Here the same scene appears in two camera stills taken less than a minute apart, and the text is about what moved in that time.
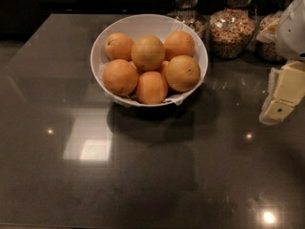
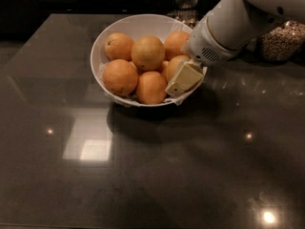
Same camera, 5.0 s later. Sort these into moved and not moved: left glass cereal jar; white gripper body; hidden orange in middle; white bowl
Moved: white gripper body
Not moved: white bowl; hidden orange in middle; left glass cereal jar
